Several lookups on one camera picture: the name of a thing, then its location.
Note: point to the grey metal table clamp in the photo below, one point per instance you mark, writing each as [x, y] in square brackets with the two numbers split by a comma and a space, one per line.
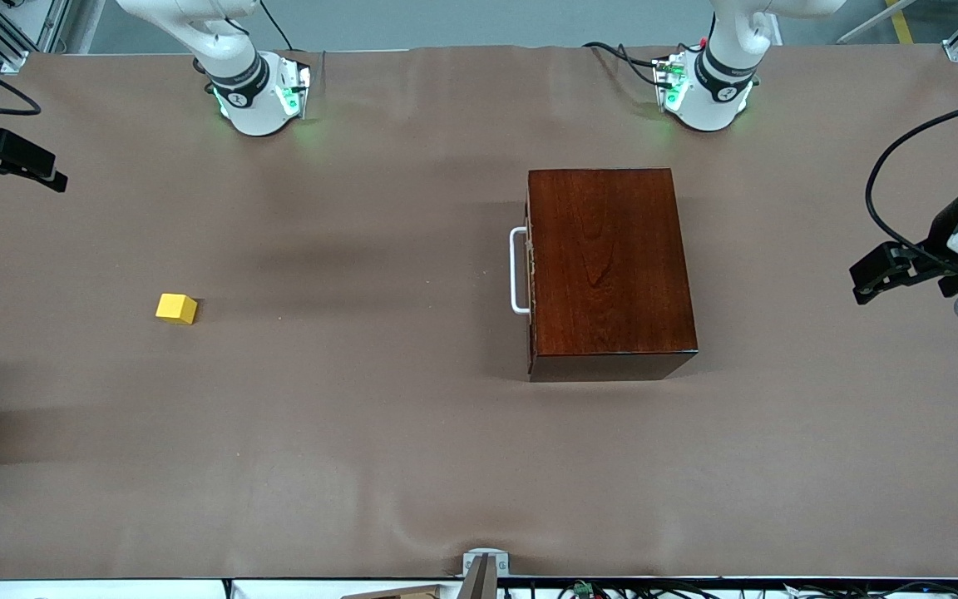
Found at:
[486, 552]

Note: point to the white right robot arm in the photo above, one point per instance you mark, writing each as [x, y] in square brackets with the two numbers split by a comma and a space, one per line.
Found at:
[246, 83]

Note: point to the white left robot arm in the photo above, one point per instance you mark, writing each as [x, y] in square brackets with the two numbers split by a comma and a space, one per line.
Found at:
[720, 83]

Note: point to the brown table cloth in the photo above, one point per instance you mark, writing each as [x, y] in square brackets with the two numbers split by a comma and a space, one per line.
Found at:
[279, 416]

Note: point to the dark brown wooden cabinet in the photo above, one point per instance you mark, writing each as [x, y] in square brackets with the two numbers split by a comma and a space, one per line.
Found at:
[612, 266]

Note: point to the green plug connector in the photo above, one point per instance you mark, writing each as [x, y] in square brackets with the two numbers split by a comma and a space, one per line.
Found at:
[584, 589]

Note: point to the yellow block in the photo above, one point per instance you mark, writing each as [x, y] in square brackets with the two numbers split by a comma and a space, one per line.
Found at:
[175, 309]

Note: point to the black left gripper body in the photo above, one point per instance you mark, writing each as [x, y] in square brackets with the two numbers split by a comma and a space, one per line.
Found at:
[939, 239]

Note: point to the grey camera post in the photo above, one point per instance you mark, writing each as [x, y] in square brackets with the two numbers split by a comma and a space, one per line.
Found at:
[479, 582]

